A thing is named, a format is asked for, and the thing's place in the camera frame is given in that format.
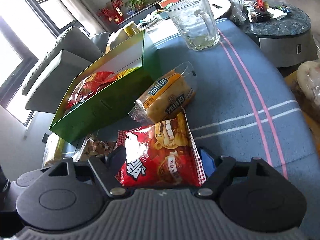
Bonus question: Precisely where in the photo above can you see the brown mushroom snack bag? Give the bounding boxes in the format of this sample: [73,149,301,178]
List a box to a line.
[79,134,116,161]

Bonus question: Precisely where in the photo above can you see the clear toast bread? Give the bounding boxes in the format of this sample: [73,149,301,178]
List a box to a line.
[42,133,65,167]

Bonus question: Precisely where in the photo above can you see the red monkey snack bag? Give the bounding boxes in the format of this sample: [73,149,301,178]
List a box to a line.
[116,111,206,188]

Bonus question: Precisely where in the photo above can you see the red rice cracker bag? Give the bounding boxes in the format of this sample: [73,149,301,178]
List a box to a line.
[65,79,100,109]

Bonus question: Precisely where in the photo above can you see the orange bread roll packet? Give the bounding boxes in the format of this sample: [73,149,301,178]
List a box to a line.
[129,62,197,125]

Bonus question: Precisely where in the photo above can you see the green snack bag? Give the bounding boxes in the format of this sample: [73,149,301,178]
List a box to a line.
[70,103,81,111]

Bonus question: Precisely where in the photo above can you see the blue checked tablecloth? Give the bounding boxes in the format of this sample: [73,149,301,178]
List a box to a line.
[42,17,320,181]

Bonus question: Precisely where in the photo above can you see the green cardboard box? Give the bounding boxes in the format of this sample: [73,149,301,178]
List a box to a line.
[49,31,162,142]

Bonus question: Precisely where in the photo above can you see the grey armchair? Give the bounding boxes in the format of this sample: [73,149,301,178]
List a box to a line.
[22,27,110,114]

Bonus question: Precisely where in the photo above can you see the plastic bag at right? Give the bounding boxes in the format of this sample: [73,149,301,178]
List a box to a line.
[297,60,319,122]

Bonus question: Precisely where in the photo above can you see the yellow tin can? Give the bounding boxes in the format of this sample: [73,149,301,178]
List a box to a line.
[123,21,140,37]

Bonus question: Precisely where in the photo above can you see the dark round marble table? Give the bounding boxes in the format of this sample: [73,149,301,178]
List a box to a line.
[239,1,311,68]

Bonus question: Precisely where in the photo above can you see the white round coffee table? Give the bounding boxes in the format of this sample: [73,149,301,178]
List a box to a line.
[137,0,231,29]

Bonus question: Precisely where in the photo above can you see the red flower decoration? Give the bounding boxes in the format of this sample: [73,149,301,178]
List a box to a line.
[96,0,124,24]

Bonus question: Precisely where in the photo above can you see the clear glass mug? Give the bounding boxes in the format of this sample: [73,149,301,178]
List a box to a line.
[166,0,220,51]

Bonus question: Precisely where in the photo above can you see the potted green plant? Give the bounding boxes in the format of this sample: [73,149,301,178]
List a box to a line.
[125,0,148,10]

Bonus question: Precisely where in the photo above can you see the orange box on table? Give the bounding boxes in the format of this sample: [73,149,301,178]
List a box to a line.
[159,0,179,8]

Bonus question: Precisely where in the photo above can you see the black window frame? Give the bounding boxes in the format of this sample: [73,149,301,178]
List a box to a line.
[0,0,78,100]

